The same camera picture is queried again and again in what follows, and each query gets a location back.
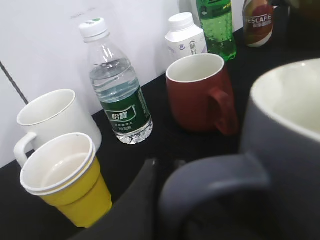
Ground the white ceramic mug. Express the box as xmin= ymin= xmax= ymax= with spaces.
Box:
xmin=13 ymin=89 xmax=102 ymax=167

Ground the white milk carton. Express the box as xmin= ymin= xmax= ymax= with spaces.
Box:
xmin=165 ymin=12 xmax=208 ymax=62

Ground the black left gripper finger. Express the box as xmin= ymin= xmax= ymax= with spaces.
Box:
xmin=73 ymin=158 xmax=184 ymax=240

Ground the green label water bottle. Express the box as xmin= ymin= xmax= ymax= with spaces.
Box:
xmin=78 ymin=17 xmax=153 ymax=145

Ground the grey ceramic mug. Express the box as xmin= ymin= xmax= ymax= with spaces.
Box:
xmin=159 ymin=59 xmax=320 ymax=240

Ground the green sprite bottle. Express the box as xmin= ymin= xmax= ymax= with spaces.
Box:
xmin=196 ymin=0 xmax=237 ymax=62

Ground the yellow paper cup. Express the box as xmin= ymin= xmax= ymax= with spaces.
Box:
xmin=20 ymin=132 xmax=113 ymax=228

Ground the nescafe coffee bottle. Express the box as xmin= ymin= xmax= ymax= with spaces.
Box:
xmin=242 ymin=0 xmax=274 ymax=48

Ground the red ceramic mug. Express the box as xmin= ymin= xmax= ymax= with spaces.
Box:
xmin=165 ymin=53 xmax=239 ymax=136

